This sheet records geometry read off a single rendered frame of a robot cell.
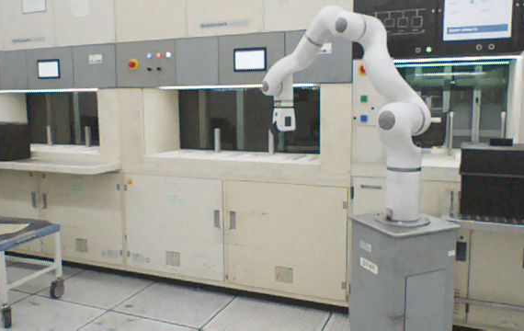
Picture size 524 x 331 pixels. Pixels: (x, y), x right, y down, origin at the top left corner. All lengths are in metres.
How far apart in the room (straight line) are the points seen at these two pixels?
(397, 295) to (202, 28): 1.83
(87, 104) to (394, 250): 2.87
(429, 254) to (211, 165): 1.49
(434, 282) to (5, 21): 3.24
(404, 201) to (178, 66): 1.66
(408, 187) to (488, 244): 0.90
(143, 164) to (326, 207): 1.21
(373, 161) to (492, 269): 0.76
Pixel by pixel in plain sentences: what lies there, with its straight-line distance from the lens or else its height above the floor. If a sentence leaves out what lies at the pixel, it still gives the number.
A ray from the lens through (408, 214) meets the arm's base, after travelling 1.68.
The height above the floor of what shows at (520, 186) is 0.88.
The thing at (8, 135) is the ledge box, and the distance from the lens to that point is 3.53.
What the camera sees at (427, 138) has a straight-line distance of 2.90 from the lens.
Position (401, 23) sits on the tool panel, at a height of 1.56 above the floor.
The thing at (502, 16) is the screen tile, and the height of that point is 1.56.
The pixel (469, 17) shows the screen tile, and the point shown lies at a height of 1.57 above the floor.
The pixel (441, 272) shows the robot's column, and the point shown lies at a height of 0.60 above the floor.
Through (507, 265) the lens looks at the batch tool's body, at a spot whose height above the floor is 0.41.
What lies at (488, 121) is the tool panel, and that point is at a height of 1.05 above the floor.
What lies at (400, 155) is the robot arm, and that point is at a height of 1.00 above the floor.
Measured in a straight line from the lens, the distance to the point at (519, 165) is 1.87.
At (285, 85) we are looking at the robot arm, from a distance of 2.01.
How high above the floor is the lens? 1.19
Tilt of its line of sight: 7 degrees down
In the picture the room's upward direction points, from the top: straight up
